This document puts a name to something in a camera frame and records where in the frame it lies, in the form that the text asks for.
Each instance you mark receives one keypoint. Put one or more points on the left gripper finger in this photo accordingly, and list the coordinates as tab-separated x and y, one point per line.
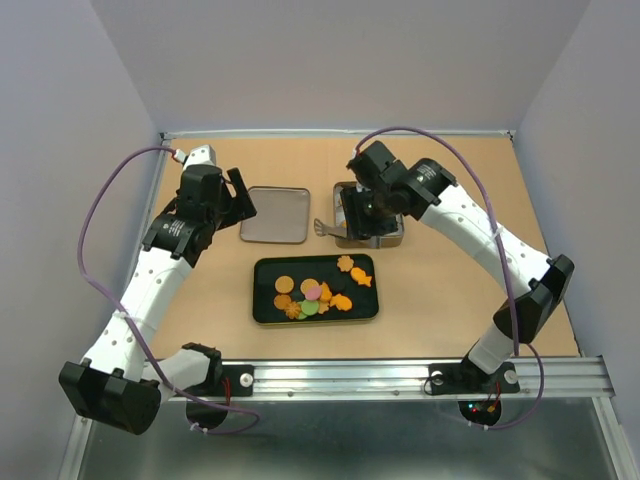
236	182
243	208

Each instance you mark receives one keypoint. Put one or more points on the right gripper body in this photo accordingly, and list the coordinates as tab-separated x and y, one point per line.
368	212

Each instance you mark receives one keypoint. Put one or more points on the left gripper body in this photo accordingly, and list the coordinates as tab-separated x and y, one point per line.
221	209

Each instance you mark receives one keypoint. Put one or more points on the metal tongs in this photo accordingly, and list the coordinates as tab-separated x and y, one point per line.
322	229

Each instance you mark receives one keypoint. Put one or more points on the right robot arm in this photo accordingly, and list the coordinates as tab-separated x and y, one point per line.
534	283

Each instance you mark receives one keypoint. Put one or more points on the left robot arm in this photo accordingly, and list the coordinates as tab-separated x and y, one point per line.
119	382

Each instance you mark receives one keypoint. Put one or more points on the gold cookie tin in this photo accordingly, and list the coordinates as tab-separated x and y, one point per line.
388	241

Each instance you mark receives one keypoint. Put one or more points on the grey tin lid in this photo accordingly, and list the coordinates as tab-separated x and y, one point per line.
282	216

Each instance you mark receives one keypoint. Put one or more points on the flower shaped cookie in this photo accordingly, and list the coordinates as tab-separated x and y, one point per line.
345	263

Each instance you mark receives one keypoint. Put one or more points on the fish shaped cookie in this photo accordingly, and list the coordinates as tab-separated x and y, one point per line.
361	277

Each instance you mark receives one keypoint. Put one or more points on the dotted round biscuit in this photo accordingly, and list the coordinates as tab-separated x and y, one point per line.
284	284

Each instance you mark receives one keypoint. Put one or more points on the black serving tray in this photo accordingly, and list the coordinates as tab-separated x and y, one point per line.
322	268

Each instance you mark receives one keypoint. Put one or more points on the lower chocolate chip cookie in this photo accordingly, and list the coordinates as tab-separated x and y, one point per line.
282	301

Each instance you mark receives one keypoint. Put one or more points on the green sandwich cookie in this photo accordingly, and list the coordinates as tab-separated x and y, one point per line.
309	307

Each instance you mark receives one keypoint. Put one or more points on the lower swirl cookie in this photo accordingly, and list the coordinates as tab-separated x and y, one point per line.
293	310

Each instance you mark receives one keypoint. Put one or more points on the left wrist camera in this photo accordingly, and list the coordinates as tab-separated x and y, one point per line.
201	155

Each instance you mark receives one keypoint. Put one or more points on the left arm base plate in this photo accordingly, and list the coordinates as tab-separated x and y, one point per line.
234	380

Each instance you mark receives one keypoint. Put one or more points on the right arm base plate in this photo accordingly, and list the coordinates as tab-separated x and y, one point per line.
461	378

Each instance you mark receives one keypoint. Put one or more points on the aluminium rail frame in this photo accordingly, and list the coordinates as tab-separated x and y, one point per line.
370	418

